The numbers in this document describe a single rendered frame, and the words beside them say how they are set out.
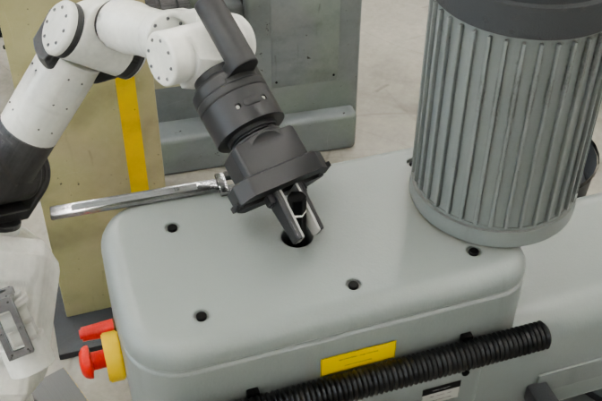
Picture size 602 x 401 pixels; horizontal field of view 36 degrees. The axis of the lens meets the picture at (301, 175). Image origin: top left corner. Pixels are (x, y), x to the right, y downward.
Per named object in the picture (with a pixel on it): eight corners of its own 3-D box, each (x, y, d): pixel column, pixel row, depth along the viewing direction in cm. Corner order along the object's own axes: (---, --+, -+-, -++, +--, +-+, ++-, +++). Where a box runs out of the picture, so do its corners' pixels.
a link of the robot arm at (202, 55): (179, 136, 109) (136, 57, 111) (252, 114, 115) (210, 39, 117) (212, 86, 100) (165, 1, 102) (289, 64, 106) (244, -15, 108)
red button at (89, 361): (84, 388, 109) (79, 366, 106) (79, 362, 112) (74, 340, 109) (112, 380, 110) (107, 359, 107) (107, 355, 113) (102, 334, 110)
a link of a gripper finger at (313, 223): (320, 228, 104) (294, 181, 105) (312, 238, 107) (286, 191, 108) (331, 223, 104) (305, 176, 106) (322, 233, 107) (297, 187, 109)
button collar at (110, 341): (112, 393, 110) (106, 361, 106) (104, 355, 114) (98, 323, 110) (129, 389, 110) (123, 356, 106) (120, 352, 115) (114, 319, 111)
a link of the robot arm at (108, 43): (202, 22, 122) (129, 4, 136) (138, -4, 115) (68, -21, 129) (176, 98, 122) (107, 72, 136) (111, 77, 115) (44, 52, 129)
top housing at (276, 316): (145, 459, 103) (129, 367, 93) (107, 294, 122) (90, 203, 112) (521, 356, 114) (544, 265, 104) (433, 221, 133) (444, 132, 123)
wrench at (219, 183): (51, 226, 109) (50, 221, 108) (49, 205, 111) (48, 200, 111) (253, 191, 114) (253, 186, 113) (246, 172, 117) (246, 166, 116)
